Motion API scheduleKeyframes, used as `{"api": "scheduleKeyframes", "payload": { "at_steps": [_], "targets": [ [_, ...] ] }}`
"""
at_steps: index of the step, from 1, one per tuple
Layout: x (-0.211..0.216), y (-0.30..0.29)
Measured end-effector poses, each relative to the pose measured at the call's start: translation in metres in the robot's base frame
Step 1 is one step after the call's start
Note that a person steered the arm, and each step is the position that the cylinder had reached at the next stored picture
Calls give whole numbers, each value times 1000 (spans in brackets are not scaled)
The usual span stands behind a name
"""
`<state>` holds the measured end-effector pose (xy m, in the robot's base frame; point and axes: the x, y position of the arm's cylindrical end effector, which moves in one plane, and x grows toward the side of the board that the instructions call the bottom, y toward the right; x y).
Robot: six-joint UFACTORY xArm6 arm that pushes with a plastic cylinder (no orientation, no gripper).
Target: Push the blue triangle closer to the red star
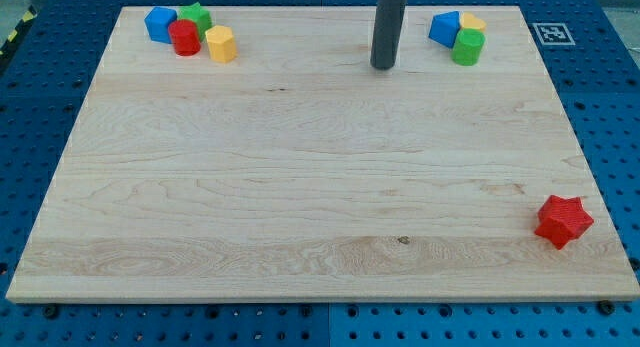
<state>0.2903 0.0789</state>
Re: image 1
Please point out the blue triangle block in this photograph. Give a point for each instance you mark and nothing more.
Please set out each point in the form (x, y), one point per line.
(444, 28)

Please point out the green star block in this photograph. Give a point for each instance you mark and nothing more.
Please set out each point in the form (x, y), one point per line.
(197, 14)

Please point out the red star block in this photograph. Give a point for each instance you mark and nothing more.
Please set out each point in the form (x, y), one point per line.
(561, 220)

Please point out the wooden board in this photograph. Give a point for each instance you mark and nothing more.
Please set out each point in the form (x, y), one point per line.
(298, 173)

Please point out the yellow hexagon block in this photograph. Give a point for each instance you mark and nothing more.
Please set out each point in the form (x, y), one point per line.
(221, 44)

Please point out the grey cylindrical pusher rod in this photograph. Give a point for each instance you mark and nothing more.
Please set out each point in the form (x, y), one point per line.
(386, 34)

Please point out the red cylinder block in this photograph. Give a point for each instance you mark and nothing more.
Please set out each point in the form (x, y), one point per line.
(184, 37)

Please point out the green cylinder block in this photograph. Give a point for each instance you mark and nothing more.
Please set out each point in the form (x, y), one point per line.
(468, 46)

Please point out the yellow heart block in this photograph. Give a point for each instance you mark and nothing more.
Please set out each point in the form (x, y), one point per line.
(470, 21)

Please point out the blue cube block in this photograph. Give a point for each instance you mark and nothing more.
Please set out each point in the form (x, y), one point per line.
(157, 22)

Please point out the white fiducial marker tag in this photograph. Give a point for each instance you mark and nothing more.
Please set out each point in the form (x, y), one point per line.
(553, 34)

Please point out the black bolt left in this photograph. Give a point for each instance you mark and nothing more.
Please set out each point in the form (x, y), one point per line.
(50, 311)

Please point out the black bolt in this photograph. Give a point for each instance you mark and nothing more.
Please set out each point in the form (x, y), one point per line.
(50, 311)
(606, 307)

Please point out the black bolt right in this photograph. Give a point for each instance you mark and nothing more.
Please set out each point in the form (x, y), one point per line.
(606, 307)

